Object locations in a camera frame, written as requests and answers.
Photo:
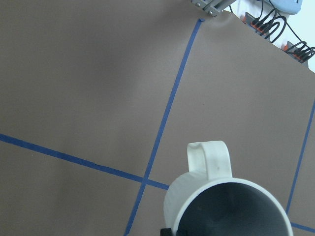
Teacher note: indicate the aluminium frame post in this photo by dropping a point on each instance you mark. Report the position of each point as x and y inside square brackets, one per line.
[212, 7]

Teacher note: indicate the white ribbed mug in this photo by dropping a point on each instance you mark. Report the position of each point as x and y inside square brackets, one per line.
[209, 201]

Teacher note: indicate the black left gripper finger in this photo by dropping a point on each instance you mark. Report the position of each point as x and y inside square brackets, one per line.
[166, 232]

